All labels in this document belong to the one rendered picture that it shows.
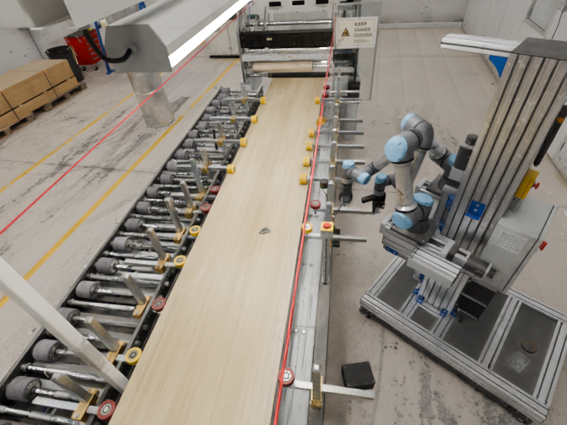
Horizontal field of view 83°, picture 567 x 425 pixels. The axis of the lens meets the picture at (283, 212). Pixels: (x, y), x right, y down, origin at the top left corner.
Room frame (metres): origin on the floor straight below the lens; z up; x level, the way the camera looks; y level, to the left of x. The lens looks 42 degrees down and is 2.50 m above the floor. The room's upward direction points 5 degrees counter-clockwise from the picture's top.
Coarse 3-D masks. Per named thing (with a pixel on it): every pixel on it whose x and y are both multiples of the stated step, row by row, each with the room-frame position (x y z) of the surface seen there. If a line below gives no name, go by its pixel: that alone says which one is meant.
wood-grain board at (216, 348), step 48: (288, 96) 3.82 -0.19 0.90; (288, 144) 2.70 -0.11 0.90; (240, 192) 2.03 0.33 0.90; (288, 192) 1.97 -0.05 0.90; (240, 240) 1.50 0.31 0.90; (288, 240) 1.46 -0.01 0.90; (192, 288) 1.14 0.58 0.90; (240, 288) 1.11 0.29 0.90; (288, 288) 1.08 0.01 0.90; (192, 336) 0.84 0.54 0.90; (240, 336) 0.81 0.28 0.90; (144, 384) 0.62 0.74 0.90; (192, 384) 0.60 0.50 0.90; (240, 384) 0.58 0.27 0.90
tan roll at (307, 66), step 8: (256, 64) 4.49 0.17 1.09; (264, 64) 4.47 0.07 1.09; (272, 64) 4.44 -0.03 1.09; (280, 64) 4.42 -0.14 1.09; (288, 64) 4.39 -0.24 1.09; (296, 64) 4.37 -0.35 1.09; (304, 64) 4.35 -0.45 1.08; (312, 64) 4.35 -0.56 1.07; (256, 72) 4.50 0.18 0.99; (264, 72) 4.48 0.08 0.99
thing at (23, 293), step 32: (0, 0) 0.51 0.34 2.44; (32, 0) 0.51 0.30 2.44; (64, 0) 0.47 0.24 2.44; (96, 0) 0.53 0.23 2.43; (128, 0) 0.61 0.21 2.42; (0, 256) 0.68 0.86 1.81; (0, 288) 0.64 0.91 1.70; (32, 288) 0.67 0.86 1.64; (64, 320) 0.67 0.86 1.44; (96, 352) 0.67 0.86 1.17
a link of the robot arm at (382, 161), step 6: (420, 132) 1.42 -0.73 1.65; (420, 138) 1.39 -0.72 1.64; (420, 144) 1.39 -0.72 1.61; (384, 156) 1.56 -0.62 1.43; (372, 162) 1.64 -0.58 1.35; (378, 162) 1.59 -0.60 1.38; (384, 162) 1.56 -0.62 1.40; (390, 162) 1.54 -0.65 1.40; (372, 168) 1.61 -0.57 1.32; (378, 168) 1.59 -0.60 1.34
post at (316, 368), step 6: (312, 366) 0.54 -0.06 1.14; (318, 366) 0.53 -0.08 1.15; (312, 372) 0.51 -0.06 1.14; (318, 372) 0.51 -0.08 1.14; (312, 378) 0.51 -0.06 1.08; (318, 378) 0.51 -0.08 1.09; (312, 384) 0.51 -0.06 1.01; (318, 384) 0.51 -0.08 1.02; (312, 390) 0.51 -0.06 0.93; (318, 390) 0.51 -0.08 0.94; (312, 396) 0.52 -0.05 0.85; (318, 396) 0.51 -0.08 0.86
